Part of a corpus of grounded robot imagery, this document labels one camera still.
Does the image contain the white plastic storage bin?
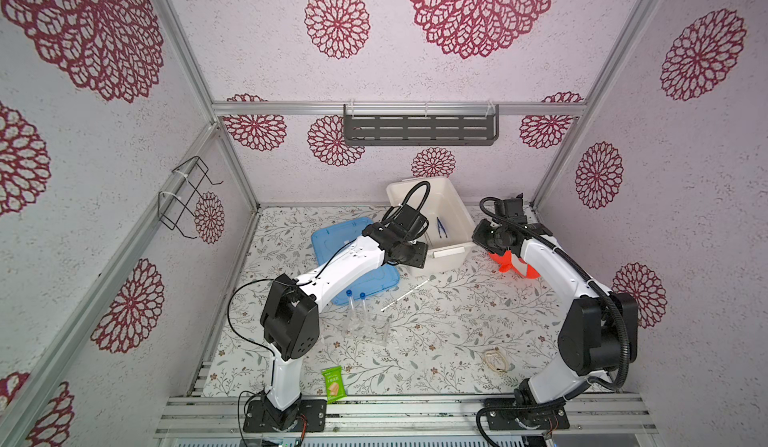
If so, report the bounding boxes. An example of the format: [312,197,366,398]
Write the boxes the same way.
[401,177,475,277]

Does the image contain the blue tweezers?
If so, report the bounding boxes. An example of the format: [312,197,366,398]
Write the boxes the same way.
[436,217,448,239]

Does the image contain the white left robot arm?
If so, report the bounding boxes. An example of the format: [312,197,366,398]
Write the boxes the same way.
[260,220,429,431]

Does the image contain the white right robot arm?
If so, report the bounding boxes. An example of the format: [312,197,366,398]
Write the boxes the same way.
[473,220,638,429]

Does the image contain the blue plastic bin lid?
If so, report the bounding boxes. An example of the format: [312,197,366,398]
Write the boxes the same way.
[311,217,400,306]

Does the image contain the green snack packet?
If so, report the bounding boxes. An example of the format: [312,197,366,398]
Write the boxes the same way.
[322,366,347,404]

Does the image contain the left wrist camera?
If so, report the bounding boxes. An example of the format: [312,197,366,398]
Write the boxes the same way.
[381,181,431,241]

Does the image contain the grey wall shelf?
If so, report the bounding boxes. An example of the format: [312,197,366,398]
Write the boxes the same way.
[342,105,500,147]

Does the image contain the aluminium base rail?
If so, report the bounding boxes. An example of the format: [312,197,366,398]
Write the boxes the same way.
[152,393,663,446]

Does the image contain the black wire wall rack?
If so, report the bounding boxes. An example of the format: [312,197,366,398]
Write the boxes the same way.
[156,156,226,245]

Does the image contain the aluminium frame post right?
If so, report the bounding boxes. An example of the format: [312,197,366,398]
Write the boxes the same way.
[530,0,664,213]

